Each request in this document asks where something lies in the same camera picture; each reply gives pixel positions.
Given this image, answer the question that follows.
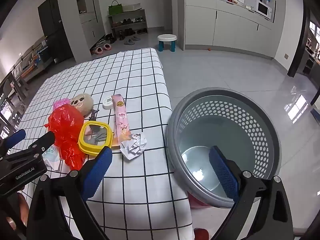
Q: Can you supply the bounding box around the red round object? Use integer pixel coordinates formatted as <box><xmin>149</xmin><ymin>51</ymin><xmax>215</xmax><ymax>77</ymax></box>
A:
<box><xmin>194</xmin><ymin>228</ymin><xmax>210</xmax><ymax>240</ymax></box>

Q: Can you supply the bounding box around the white round case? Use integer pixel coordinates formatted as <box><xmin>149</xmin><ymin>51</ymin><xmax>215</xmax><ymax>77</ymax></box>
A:
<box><xmin>102</xmin><ymin>95</ymin><xmax>116</xmax><ymax>110</ymax></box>

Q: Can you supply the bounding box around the white microwave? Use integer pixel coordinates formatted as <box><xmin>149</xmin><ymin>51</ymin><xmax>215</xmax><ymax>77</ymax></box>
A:
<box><xmin>255</xmin><ymin>0</ymin><xmax>273</xmax><ymax>20</ymax></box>

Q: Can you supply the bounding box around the red plastic bag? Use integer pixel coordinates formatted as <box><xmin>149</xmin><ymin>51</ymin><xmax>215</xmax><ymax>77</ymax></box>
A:
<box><xmin>47</xmin><ymin>105</ymin><xmax>85</xmax><ymax>171</ymax></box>

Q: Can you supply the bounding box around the black cabinet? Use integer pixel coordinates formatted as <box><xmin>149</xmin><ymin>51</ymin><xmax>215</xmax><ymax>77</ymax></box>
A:
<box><xmin>37</xmin><ymin>0</ymin><xmax>74</xmax><ymax>63</ymax></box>

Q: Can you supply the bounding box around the grey perforated laundry basket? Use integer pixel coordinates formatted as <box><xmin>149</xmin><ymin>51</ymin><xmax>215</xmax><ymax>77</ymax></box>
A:
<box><xmin>167</xmin><ymin>87</ymin><xmax>282</xmax><ymax>208</ymax></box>

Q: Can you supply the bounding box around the white tissue packet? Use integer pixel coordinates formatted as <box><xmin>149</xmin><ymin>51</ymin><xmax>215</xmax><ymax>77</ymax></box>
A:
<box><xmin>41</xmin><ymin>144</ymin><xmax>63</xmax><ymax>170</ymax></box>

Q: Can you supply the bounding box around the white flat box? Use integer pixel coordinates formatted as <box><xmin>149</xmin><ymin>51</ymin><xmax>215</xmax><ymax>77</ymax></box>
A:
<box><xmin>122</xmin><ymin>3</ymin><xmax>142</xmax><ymax>12</ymax></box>

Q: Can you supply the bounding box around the green handbag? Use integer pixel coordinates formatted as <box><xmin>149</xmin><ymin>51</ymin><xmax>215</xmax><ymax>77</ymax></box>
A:
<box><xmin>108</xmin><ymin>0</ymin><xmax>123</xmax><ymax>15</ymax></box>

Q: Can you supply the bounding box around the long white cabinet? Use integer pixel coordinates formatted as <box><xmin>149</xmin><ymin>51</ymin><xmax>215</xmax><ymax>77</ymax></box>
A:
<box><xmin>184</xmin><ymin>0</ymin><xmax>275</xmax><ymax>59</ymax></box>

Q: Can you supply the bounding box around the black door frame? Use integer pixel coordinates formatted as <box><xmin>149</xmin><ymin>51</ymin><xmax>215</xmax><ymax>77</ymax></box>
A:
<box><xmin>287</xmin><ymin>5</ymin><xmax>311</xmax><ymax>78</ymax></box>

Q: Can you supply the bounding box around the white stool with blue legs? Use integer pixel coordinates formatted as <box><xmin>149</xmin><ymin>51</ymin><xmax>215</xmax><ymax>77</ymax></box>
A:
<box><xmin>157</xmin><ymin>34</ymin><xmax>178</xmax><ymax>52</ymax></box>

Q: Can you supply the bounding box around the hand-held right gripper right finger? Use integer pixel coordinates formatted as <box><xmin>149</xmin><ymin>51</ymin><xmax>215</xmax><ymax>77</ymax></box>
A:
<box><xmin>209</xmin><ymin>145</ymin><xmax>294</xmax><ymax>240</ymax></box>

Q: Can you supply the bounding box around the pink snack packet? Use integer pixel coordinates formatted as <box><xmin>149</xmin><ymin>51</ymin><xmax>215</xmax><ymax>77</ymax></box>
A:
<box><xmin>110</xmin><ymin>94</ymin><xmax>133</xmax><ymax>150</ymax></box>

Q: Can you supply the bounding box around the white checked cloth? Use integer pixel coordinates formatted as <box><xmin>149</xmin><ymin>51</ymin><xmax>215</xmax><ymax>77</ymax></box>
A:
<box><xmin>7</xmin><ymin>47</ymin><xmax>195</xmax><ymax>240</ymax></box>

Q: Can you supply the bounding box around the beige plush toy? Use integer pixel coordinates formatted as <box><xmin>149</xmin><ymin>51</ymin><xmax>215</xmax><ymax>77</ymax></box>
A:
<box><xmin>70</xmin><ymin>93</ymin><xmax>94</xmax><ymax>117</ymax></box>

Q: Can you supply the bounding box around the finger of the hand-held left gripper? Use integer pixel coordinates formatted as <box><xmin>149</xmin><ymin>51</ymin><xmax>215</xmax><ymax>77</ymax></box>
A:
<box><xmin>0</xmin><ymin>129</ymin><xmax>27</xmax><ymax>157</ymax></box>
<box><xmin>6</xmin><ymin>131</ymin><xmax>56</xmax><ymax>162</ymax></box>

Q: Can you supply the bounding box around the crumpled white paper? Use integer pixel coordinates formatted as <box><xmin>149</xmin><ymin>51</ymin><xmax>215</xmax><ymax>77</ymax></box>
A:
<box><xmin>120</xmin><ymin>132</ymin><xmax>148</xmax><ymax>160</ymax></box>

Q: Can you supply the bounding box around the grey shoe rack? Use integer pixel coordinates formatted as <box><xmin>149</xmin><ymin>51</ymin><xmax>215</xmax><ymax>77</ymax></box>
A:
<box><xmin>108</xmin><ymin>9</ymin><xmax>148</xmax><ymax>38</ymax></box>

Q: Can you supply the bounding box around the yellow square lid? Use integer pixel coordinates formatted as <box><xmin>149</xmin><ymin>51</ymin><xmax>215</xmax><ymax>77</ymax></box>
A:
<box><xmin>78</xmin><ymin>121</ymin><xmax>113</xmax><ymax>155</ymax></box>

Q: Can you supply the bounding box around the person's left hand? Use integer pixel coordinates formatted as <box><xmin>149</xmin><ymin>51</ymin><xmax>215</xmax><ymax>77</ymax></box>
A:
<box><xmin>5</xmin><ymin>191</ymin><xmax>30</xmax><ymax>233</ymax></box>

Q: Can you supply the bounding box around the grey sofa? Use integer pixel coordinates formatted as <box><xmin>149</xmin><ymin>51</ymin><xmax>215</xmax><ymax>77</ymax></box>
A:
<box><xmin>10</xmin><ymin>36</ymin><xmax>54</xmax><ymax>85</ymax></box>

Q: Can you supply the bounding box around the dark grey hair clip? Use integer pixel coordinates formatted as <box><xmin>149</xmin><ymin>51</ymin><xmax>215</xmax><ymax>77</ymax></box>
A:
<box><xmin>87</xmin><ymin>109</ymin><xmax>100</xmax><ymax>122</ymax></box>

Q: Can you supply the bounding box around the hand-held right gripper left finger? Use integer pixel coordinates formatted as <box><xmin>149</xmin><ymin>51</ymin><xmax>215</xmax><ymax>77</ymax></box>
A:
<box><xmin>27</xmin><ymin>145</ymin><xmax>113</xmax><ymax>240</ymax></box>

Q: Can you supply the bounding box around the tall white cabinet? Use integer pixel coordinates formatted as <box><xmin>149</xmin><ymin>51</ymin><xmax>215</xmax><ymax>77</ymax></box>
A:
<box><xmin>74</xmin><ymin>0</ymin><xmax>105</xmax><ymax>53</ymax></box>

